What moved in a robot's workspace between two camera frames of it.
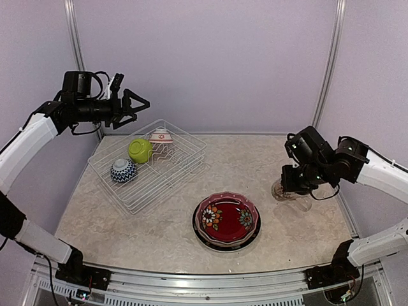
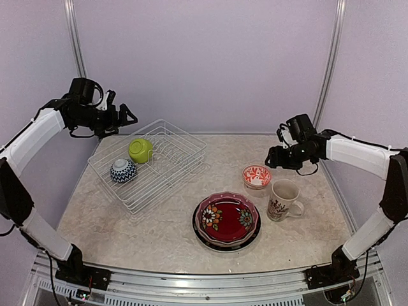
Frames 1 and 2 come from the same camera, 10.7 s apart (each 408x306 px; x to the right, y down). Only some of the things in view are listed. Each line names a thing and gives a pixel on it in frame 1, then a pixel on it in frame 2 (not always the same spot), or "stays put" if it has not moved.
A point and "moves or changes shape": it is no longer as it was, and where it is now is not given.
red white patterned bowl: (160, 136) → (255, 176)
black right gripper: (289, 182) → (278, 159)
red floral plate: (227, 219) stays put
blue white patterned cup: (123, 171) stays put
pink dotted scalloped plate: (226, 219) stays put
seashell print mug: (303, 201) moves or changes shape
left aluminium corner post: (70, 8) stays put
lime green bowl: (139, 150) stays put
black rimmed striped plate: (225, 248) stays put
